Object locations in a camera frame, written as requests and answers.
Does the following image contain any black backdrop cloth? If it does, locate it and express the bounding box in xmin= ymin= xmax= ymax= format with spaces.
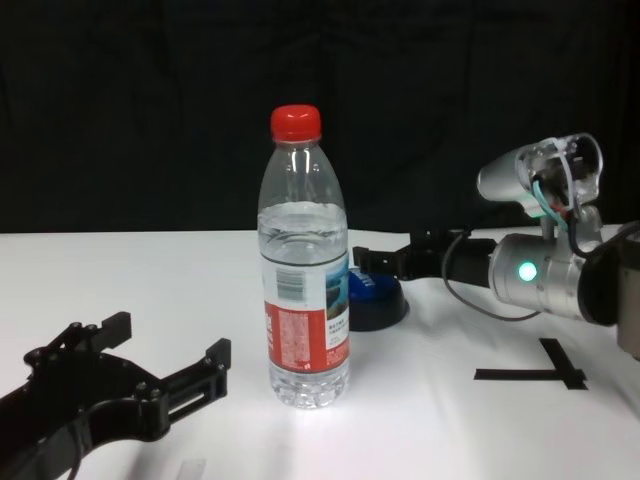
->
xmin=0 ymin=0 xmax=640 ymax=236

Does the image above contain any clear water bottle red cap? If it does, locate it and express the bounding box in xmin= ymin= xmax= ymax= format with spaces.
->
xmin=257 ymin=103 xmax=351 ymax=411

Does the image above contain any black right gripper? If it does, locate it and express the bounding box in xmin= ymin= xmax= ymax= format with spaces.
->
xmin=352 ymin=228 xmax=499 ymax=290

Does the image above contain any grey right arm cable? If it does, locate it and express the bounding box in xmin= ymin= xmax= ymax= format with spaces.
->
xmin=441 ymin=233 xmax=544 ymax=322

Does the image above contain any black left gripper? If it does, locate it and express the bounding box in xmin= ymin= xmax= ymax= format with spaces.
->
xmin=0 ymin=310 xmax=233 ymax=480

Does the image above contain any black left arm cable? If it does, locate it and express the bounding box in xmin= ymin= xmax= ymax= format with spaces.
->
xmin=67 ymin=419 xmax=84 ymax=480

